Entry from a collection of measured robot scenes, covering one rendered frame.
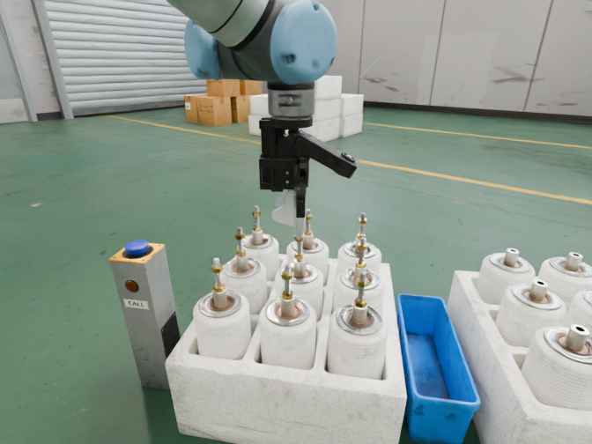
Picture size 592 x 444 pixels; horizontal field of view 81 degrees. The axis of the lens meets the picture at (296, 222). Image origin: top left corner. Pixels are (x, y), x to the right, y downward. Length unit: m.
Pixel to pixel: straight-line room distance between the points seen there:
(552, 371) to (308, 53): 0.55
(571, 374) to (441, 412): 0.21
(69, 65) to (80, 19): 0.58
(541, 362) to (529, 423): 0.09
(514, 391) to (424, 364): 0.28
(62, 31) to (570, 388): 5.52
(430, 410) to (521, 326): 0.22
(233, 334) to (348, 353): 0.19
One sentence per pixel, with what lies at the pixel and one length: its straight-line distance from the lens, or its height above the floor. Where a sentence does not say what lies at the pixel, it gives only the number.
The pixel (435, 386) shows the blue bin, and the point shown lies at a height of 0.00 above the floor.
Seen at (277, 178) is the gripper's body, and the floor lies 0.46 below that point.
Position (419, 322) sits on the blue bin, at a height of 0.04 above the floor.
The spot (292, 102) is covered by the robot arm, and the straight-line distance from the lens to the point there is 0.56.
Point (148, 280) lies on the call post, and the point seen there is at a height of 0.28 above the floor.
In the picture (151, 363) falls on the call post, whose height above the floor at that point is 0.07.
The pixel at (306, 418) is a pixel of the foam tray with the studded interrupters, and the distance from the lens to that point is 0.66.
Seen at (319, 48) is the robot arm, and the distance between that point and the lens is 0.39.
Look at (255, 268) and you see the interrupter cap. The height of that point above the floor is 0.25.
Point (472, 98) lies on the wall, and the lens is 5.57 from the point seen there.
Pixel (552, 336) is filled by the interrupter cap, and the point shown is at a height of 0.25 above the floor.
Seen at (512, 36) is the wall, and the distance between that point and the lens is 5.50.
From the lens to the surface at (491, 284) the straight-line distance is 0.84.
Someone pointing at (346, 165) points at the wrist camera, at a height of 0.48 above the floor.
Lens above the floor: 0.63
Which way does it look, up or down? 24 degrees down
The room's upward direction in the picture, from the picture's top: straight up
